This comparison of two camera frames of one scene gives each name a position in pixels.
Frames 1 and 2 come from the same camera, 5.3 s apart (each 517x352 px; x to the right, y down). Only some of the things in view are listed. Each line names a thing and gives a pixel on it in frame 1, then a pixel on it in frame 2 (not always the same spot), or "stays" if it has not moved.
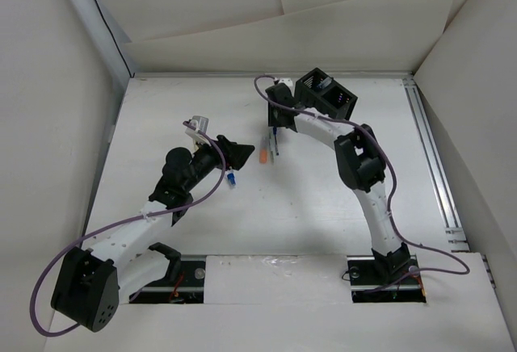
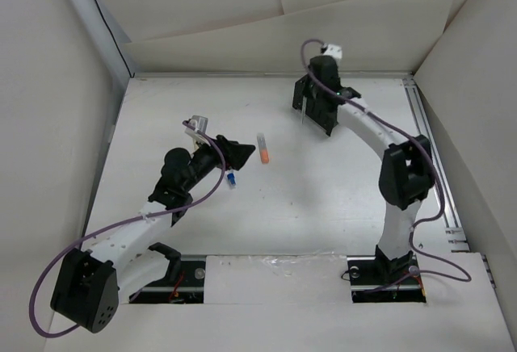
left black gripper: x=237 y=152 stays
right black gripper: x=273 y=121 → x=310 y=69
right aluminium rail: x=456 y=238 stays
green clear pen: x=272 y=146 → x=303 y=114
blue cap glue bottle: x=231 y=178 stays
